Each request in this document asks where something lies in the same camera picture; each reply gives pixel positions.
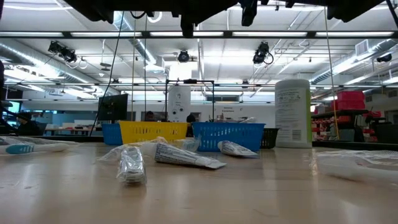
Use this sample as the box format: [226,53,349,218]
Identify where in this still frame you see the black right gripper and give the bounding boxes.
[241,0,327,27]

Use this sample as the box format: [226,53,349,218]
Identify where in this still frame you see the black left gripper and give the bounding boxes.
[149,0,240,39]

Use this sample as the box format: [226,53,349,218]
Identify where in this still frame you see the white toothpaste tube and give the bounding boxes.
[217,139,259,158]
[154,142,227,170]

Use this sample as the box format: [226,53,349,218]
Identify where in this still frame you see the silver nail clipper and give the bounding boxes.
[116,146,147,185]

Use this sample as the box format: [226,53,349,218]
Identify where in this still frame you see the red white packaged toothbrush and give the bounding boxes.
[312,150,398,183]

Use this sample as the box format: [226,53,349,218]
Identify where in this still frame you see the blue white packaged toothbrush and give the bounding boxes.
[0,136,80,156]

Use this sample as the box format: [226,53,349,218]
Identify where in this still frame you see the white column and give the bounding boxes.
[167,85,192,123]

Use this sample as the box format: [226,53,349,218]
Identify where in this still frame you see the black computer monitor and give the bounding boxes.
[97,93,129,121]

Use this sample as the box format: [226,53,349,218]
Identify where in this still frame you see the yellow slotted plastic basket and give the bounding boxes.
[119,120,189,145]

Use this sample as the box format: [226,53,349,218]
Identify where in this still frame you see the white wipes canister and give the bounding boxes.
[274,78,313,149]

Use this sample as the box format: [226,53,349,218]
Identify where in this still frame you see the large blue slotted basket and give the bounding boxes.
[192,121,266,152]

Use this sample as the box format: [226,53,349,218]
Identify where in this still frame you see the black slotted plastic basket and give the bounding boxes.
[260,128,280,149]

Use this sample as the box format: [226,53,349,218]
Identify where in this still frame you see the small blue slotted basket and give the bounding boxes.
[101,123,123,146]

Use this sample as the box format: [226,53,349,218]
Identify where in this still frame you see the red plastic bin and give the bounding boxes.
[337,90,365,102]
[330,100,366,111]

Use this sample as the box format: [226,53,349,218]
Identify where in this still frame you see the dark storage shelf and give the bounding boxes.
[310,108,371,142]

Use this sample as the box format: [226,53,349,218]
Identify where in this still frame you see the black hanging cable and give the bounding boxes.
[89,11,125,137]

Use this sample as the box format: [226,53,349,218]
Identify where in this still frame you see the yellow hanging cord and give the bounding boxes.
[323,6,340,141]

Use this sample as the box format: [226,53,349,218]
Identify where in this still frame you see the black aluminium table frame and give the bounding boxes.
[0,30,398,152]

